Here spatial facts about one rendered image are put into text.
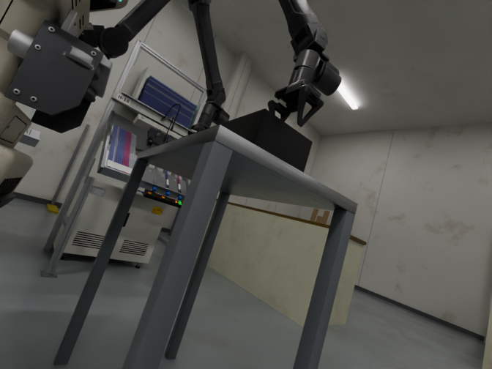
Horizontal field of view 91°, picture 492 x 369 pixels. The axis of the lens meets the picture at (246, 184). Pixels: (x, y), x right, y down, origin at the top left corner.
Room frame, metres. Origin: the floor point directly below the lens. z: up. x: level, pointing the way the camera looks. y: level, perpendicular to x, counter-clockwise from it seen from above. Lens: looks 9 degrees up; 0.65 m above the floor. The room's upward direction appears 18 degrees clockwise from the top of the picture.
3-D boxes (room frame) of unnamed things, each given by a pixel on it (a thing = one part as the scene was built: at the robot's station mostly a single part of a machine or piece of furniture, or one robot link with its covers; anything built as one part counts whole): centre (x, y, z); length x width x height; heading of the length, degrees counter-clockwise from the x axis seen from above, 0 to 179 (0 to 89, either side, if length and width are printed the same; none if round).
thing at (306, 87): (0.52, -0.07, 0.95); 0.07 x 0.07 x 0.09; 33
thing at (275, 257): (3.35, -0.35, 0.44); 2.51 x 0.81 x 0.88; 39
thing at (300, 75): (0.55, -0.05, 1.02); 0.10 x 0.07 x 0.07; 33
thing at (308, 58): (0.55, -0.06, 1.08); 0.07 x 0.06 x 0.07; 115
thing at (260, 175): (0.80, 0.08, 0.40); 0.70 x 0.45 x 0.80; 33
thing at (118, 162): (2.16, 0.96, 0.65); 1.01 x 0.73 x 1.29; 40
